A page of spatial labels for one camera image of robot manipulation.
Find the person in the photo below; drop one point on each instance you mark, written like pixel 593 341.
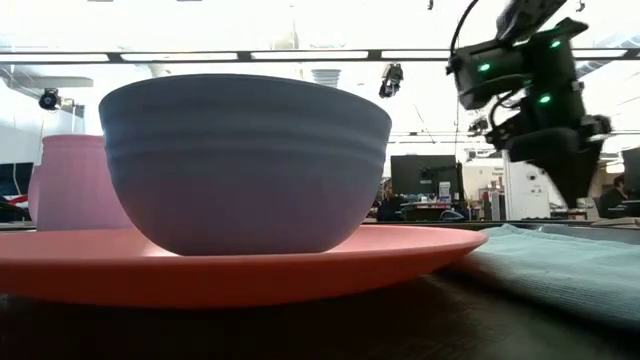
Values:
pixel 390 205
pixel 612 200

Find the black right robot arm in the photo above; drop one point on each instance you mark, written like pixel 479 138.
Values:
pixel 500 70

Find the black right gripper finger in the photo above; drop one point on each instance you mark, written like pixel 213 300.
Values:
pixel 575 180

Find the blue plastic bowl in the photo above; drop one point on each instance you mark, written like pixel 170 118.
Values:
pixel 245 165

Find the pink plastic plate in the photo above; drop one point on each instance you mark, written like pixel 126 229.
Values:
pixel 250 280

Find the black computer monitor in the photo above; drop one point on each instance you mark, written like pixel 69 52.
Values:
pixel 420 172
pixel 15 177
pixel 632 170

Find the black ceiling beam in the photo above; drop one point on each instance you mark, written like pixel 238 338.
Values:
pixel 310 55

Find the teal cloth napkin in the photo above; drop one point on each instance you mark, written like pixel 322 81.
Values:
pixel 560 270

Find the pink plastic cup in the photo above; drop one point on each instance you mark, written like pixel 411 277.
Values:
pixel 75 185

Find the black mounted camera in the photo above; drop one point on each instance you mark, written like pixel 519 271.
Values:
pixel 391 80
pixel 50 100

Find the white cabinet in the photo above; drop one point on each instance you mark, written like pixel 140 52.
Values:
pixel 525 190

